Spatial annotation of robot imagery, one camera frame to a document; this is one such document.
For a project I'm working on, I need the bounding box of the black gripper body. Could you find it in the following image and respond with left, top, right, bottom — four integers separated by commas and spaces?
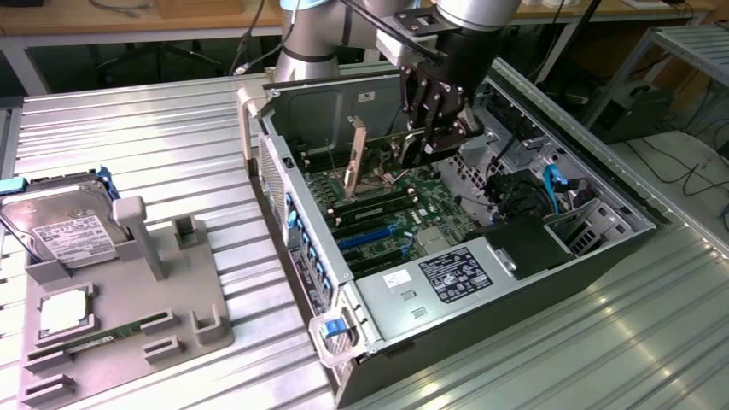
411, 26, 505, 127

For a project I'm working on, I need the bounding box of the silver drive cage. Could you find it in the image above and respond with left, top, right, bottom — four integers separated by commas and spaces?
449, 72, 551, 189

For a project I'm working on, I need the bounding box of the green motherboard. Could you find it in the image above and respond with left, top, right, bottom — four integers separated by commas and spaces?
294, 136, 490, 278

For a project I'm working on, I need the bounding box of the silver chipset heatsink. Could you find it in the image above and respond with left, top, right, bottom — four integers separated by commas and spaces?
413, 228, 454, 252

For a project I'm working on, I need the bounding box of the blue expansion slot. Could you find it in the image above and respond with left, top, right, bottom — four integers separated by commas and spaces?
334, 228, 399, 253

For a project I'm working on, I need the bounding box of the black plastic cover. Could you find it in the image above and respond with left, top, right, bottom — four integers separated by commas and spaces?
482, 216, 577, 282

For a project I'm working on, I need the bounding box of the black expansion slot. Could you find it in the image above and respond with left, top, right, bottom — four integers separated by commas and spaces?
345, 247, 409, 277

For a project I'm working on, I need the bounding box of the black computer box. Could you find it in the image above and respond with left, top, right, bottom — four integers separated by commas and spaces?
591, 83, 677, 144

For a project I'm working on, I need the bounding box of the silver disk bay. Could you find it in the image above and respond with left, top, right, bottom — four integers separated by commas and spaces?
539, 196, 630, 257

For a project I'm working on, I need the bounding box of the white round table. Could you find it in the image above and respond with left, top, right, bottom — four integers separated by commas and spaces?
606, 130, 729, 223

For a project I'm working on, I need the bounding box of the silver power supply unit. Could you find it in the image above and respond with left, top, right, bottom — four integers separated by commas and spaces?
341, 237, 517, 355

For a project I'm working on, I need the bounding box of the slatted metal side table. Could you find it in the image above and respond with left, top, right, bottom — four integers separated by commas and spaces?
617, 24, 729, 144

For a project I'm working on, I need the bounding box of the black office chair base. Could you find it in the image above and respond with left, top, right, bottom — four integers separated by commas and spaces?
93, 40, 226, 86

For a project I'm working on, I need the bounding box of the blue case latch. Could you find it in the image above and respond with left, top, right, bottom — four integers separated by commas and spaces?
317, 318, 349, 343

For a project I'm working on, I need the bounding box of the open black PC case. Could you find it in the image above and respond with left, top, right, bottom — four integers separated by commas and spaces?
236, 57, 671, 409

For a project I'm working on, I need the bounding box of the blue hard disk carrier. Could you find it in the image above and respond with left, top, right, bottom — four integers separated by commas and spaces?
0, 165, 124, 264

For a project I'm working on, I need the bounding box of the wooden desk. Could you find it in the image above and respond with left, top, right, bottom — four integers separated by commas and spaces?
0, 0, 713, 95

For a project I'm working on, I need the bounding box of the silver hard disk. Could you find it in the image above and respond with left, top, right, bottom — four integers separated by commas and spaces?
0, 179, 132, 270

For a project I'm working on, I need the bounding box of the grey plastic parts rack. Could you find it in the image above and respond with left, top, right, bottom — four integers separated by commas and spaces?
16, 196, 238, 409

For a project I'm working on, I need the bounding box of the green RAM stick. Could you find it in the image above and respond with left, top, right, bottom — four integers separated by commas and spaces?
61, 319, 166, 355

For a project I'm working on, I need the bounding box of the CPU with silver lid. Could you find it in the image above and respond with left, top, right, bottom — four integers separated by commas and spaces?
37, 291, 92, 332

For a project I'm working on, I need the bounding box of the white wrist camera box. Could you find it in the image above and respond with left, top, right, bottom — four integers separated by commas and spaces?
371, 8, 463, 67

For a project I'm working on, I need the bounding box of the black power wire bundle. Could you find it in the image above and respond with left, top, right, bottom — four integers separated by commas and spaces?
482, 168, 551, 226

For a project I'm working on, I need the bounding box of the black camera cable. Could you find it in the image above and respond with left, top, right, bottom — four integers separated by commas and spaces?
339, 0, 449, 61

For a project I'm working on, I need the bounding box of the blue SATA wire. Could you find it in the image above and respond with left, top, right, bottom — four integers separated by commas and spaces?
541, 163, 571, 214

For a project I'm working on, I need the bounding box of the black cable with plug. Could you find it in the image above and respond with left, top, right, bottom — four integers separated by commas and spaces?
230, 0, 286, 77

